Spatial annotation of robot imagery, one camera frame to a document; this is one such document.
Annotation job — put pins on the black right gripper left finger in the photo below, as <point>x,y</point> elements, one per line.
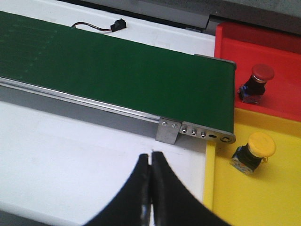
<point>131,206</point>

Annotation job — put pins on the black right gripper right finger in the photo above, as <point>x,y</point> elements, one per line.
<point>173,203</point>

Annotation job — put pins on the yellow mushroom push button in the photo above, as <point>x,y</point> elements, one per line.
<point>259,148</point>

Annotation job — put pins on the red mushroom push button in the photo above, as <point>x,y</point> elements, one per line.
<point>252,90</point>

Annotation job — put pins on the yellow plastic tray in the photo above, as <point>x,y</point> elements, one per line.
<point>271,196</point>

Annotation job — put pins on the green conveyor belt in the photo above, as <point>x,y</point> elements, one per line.
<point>132,75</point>

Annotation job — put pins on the red plastic tray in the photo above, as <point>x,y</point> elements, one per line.
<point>268,58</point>

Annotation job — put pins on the grey stone counter slab right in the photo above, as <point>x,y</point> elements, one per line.
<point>280,15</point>

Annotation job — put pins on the aluminium conveyor frame rail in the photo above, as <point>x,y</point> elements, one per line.
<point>167,131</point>

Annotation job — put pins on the black sensor with cable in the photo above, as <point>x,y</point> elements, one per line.
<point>117,26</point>

